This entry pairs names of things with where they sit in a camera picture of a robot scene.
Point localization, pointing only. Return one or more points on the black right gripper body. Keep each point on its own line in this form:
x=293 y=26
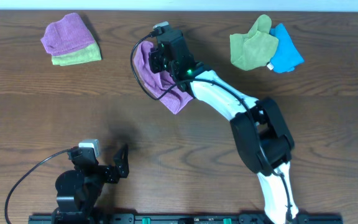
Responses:
x=159 y=62

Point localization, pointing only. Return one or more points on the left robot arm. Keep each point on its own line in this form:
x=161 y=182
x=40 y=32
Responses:
x=79 y=189

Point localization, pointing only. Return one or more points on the blue cloth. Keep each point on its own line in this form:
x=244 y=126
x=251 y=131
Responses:
x=287 y=57

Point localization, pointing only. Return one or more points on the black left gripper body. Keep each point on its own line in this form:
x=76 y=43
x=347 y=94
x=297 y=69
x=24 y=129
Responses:
x=114 y=173

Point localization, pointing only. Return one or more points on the folded green cloth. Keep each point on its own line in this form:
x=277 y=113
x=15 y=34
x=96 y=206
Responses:
x=88 y=54

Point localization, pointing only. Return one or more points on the purple microfiber cloth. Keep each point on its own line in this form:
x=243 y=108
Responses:
x=157 y=83

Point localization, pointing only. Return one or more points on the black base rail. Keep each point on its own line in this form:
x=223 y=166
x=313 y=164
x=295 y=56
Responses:
x=130 y=218

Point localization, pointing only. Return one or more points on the crumpled green cloth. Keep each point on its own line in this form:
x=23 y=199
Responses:
x=255 y=48

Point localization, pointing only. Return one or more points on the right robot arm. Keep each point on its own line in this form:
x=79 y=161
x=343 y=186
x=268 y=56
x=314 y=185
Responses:
x=261 y=136

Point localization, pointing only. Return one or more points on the folded purple cloth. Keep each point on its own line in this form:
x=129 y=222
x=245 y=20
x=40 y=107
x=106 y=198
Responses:
x=66 y=35

